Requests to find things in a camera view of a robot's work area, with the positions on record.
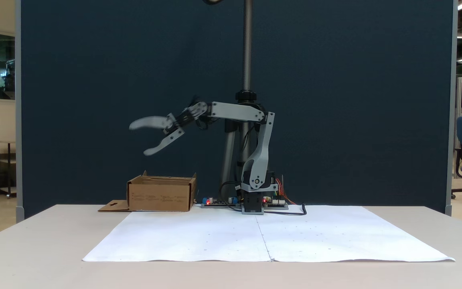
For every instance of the framed wall window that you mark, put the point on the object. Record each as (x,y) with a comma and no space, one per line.
(4,64)

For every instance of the black tripod with metal pole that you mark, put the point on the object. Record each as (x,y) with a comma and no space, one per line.
(247,48)

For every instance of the white paper sheet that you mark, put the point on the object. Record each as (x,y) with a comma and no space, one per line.
(355,237)
(175,241)

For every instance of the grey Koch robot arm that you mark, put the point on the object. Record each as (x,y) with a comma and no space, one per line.
(235,111)

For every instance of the grey slim gripper finger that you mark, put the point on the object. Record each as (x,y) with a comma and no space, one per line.
(167,141)

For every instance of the dark blue partition panel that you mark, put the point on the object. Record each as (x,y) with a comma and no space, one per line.
(94,80)

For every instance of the brown cardboard box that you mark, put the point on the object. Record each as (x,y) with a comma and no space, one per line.
(159,196)

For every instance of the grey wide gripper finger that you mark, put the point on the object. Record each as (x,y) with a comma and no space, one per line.
(150,122)

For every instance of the circuit board with blue capacitors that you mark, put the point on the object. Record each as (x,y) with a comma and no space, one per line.
(219,204)

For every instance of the black wheeled cart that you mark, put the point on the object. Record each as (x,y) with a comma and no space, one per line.
(6,142)

